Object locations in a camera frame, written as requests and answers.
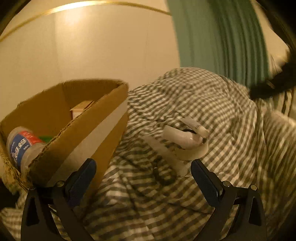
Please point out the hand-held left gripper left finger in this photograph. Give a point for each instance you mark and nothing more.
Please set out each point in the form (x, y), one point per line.
(82, 183)

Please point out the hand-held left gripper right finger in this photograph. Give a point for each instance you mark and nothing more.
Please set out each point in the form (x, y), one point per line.
(204, 183)

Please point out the clear bottle with blue label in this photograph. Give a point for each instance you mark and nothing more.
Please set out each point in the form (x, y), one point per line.
(22, 148)

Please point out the small tan cardboard box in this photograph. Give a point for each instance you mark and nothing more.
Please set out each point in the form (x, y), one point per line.
(82, 107)

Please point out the translucent tape roll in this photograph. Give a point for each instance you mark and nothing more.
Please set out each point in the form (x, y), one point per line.
(196, 153)

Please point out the white plastic device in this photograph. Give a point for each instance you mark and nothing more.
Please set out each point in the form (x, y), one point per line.
(178, 136)

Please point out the small labelled white tube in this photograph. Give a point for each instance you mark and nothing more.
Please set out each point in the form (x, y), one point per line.
(196, 126)

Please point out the grey checked blanket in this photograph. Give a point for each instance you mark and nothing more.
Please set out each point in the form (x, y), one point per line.
(196, 104)

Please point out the dark blurred object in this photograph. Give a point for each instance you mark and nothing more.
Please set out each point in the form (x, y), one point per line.
(275, 81)

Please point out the green curtain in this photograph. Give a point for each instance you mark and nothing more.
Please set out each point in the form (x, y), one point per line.
(208, 34)

